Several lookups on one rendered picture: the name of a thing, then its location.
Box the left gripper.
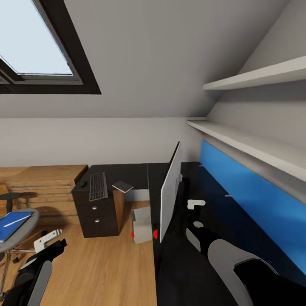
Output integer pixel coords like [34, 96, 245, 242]
[26, 239, 67, 262]

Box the keyboard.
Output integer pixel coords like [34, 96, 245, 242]
[89, 172, 108, 201]

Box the folder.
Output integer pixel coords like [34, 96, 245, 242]
[0, 212, 31, 243]

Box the notebook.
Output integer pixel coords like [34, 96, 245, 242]
[112, 181, 133, 193]

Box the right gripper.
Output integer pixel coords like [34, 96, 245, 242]
[175, 202, 201, 218]

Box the swivel chair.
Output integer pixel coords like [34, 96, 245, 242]
[0, 193, 47, 302]

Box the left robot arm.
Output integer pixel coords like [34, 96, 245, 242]
[1, 229, 67, 306]

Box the monitor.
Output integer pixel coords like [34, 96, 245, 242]
[153, 142, 190, 243]

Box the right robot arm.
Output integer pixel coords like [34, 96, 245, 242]
[175, 199, 306, 306]

